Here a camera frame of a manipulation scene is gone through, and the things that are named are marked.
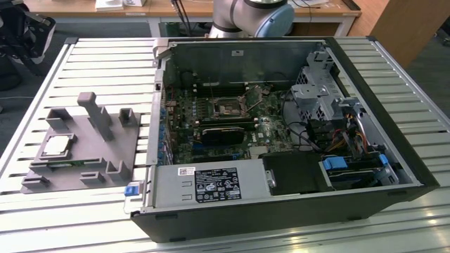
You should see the grey flat ribbon cable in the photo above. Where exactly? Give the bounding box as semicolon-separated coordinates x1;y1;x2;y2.
341;128;364;160

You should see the coloured power wire bundle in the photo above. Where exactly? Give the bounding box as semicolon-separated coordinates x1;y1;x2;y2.
324;112;370;155

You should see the CPU socket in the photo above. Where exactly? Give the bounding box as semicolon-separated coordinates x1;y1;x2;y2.
209;96;250;118

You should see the wooden cabinet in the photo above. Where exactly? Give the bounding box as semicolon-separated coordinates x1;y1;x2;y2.
365;0;450;70

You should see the silver chipset heat sink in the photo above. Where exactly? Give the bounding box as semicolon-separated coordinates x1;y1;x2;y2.
249;147;270;160

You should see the black plastic shroud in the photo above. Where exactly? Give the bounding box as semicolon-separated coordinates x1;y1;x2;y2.
259;152;334;196

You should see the green RAM stick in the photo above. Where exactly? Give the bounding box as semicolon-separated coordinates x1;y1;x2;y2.
47;160;87;168

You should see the metal drive cage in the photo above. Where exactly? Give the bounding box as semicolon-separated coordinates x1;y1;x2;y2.
290;51;366;124

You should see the black cable bundle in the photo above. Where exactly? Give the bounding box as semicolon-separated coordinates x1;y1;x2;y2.
286;122;325;154

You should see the blue disk carrier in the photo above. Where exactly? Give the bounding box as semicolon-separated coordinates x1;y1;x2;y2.
321;154;380;191

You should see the grey parts rack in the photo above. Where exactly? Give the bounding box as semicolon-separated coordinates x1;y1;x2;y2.
20;91;142;195

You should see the black graphics card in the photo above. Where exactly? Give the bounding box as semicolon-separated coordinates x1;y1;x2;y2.
198;126;246;147

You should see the black open PC case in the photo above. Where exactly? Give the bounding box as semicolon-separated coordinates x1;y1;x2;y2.
125;35;441;243

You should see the wooden desk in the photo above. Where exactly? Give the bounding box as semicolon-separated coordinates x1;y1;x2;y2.
26;0;364;37

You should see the silver power supply unit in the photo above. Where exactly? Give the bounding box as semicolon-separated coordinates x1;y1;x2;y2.
154;164;273;209

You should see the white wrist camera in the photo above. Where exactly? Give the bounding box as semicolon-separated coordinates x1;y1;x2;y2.
24;12;58;64

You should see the green motherboard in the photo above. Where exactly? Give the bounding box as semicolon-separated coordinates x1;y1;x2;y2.
163;83;294;166

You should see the silver CPU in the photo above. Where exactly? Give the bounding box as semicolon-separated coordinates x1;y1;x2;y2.
44;135;74;156

